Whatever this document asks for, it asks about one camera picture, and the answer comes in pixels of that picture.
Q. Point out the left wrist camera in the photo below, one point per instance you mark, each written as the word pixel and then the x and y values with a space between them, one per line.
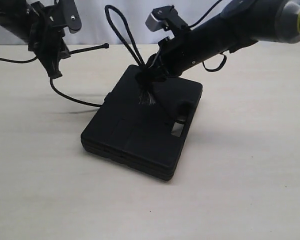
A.
pixel 62 14

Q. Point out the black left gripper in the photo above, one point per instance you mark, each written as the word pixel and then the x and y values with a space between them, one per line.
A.
pixel 48 45

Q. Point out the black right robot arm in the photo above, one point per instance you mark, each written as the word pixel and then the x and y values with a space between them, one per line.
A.
pixel 241 24

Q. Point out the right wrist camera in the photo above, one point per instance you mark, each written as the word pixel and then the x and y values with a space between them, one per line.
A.
pixel 166 18

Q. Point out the black plastic carry case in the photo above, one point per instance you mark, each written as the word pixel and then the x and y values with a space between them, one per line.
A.
pixel 147 138

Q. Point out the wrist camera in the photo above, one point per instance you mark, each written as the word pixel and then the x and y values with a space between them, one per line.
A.
pixel 166 18
pixel 62 14

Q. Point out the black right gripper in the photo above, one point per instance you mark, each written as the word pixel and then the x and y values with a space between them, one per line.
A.
pixel 161 63

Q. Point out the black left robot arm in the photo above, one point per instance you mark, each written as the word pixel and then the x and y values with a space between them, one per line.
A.
pixel 15 17

